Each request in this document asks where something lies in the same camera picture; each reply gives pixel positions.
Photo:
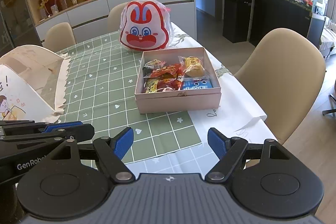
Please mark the dark glass cabinet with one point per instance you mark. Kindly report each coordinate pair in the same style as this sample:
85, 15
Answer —
15, 3

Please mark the white sofa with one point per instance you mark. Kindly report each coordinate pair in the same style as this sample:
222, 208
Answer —
329, 40

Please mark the green checked tablecloth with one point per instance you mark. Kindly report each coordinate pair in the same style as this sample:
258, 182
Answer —
105, 82

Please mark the blue snack packet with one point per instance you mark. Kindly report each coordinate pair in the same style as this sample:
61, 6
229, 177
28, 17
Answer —
197, 85

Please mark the red packet with white label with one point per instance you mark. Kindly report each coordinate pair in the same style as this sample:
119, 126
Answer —
170, 83

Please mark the red white rabbit face bag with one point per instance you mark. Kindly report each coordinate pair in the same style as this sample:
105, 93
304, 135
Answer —
144, 29

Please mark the yellow cake clear packet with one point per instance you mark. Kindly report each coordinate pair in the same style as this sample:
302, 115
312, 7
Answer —
194, 69

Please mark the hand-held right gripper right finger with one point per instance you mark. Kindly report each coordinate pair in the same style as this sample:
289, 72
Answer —
218, 142

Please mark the black fish tank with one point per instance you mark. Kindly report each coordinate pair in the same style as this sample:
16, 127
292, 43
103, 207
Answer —
283, 16

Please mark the beige chair back left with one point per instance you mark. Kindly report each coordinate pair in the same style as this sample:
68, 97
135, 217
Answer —
59, 37

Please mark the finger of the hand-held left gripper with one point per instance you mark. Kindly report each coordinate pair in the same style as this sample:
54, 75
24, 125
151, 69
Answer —
63, 127
34, 144

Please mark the pink yellow snack packet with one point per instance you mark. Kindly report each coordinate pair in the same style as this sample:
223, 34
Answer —
152, 86

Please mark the wooden wall cabinet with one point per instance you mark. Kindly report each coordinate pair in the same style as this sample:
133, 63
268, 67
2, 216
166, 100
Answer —
92, 14

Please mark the black chair base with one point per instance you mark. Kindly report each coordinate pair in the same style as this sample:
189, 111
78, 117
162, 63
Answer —
330, 108

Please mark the pink cardboard box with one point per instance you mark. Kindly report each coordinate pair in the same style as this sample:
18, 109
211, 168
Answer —
178, 103

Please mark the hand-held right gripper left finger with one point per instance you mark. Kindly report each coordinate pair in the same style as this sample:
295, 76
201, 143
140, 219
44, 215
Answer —
123, 142

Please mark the gold ornament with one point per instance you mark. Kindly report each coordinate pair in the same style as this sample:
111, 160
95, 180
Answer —
46, 3

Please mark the black water dispenser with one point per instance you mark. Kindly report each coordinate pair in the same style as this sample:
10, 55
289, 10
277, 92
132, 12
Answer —
236, 19

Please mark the white cartoon paper bag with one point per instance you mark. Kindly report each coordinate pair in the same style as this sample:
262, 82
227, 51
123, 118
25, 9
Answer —
23, 92

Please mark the orange red snack packet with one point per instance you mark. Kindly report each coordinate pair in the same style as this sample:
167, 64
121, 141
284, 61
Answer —
168, 70

